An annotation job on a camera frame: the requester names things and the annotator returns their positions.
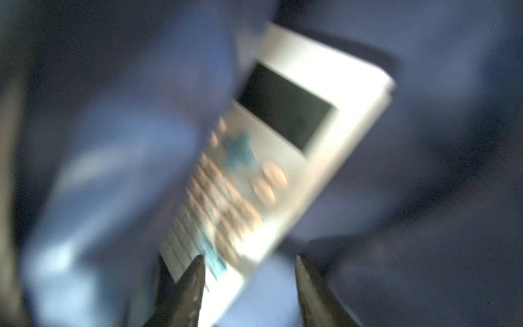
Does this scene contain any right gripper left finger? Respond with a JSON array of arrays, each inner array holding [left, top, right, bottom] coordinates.
[[144, 255, 206, 327]]

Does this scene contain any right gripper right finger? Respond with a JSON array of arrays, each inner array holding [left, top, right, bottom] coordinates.
[[295, 254, 358, 327]]

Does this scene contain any light blue calculator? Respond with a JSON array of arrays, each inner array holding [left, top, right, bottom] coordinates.
[[161, 23, 395, 326]]

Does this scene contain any navy blue student backpack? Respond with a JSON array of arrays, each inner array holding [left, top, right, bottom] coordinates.
[[1, 1, 522, 326]]

